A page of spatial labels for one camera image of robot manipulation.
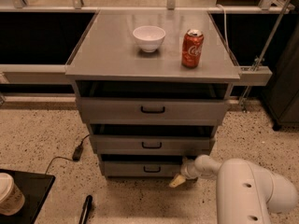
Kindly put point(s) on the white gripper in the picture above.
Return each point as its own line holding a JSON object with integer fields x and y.
{"x": 188, "y": 171}

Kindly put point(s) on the grey bottom drawer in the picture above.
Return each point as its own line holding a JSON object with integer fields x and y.
{"x": 113, "y": 165}

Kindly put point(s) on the grey drawer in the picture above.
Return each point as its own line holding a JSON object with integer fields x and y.
{"x": 151, "y": 111}
{"x": 113, "y": 165}
{"x": 151, "y": 145}

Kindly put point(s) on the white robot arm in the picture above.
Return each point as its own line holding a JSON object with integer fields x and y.
{"x": 246, "y": 193}

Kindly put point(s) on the grey middle drawer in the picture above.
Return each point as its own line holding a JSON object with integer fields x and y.
{"x": 151, "y": 145}

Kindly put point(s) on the grey drawer cabinet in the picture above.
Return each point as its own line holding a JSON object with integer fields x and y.
{"x": 109, "y": 64}

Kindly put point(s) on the grey top drawer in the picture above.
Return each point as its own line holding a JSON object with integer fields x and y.
{"x": 151, "y": 111}

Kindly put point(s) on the black marker pen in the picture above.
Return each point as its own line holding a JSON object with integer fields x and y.
{"x": 86, "y": 208}

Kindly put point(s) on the dark cabinet at right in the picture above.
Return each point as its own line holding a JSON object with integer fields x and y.
{"x": 281, "y": 95}

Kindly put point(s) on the orange soda can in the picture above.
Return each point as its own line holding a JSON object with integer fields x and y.
{"x": 192, "y": 48}

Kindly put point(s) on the white bowl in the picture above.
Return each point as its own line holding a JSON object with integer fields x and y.
{"x": 149, "y": 38}

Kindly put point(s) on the white paper coffee cup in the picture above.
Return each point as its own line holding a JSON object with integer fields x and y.
{"x": 11, "y": 198}

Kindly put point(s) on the black power adapter with cable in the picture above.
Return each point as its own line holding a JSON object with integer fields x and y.
{"x": 76, "y": 156}

